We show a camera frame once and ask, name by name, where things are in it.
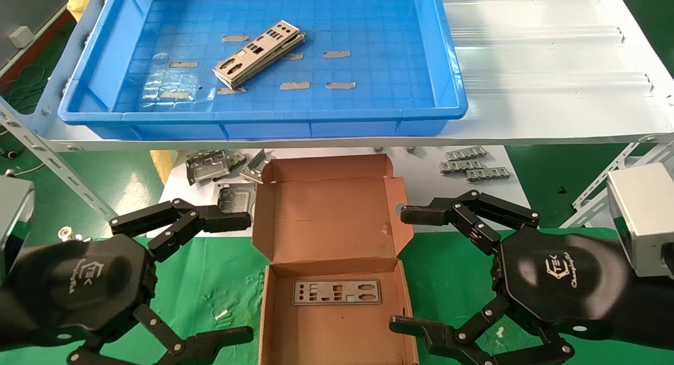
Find white socket box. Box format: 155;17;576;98
8;25;35;47

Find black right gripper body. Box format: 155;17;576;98
492;228;674;350

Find brown cardboard box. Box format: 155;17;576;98
252;154;419;365

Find clear tape patch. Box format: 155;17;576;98
141;52;203;112

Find toothed grey metal strip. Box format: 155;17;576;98
445;146;488;161
466;167;511;182
440;160;485;174

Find bent grey metal bracket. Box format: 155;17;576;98
185;149;232;185

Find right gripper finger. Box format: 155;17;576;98
400;190;541;255
390;294;576;365

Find blue plastic tray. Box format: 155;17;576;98
57;0;469;140

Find silver binder clip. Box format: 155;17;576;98
59;226;94;244

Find white metal shelf rack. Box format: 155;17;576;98
0;0;674;239

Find stack of metal shield plates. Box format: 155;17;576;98
212;21;306;89

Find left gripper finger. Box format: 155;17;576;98
66;303;254;365
109;198;252;263

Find angled grey metal part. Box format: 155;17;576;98
240;149;275;184

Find white floor cable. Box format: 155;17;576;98
0;161;45;179

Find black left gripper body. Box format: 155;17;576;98
0;233;157;350

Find silver metal shield plate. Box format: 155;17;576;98
292;279;382;306

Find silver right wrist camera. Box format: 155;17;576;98
607;162;674;279

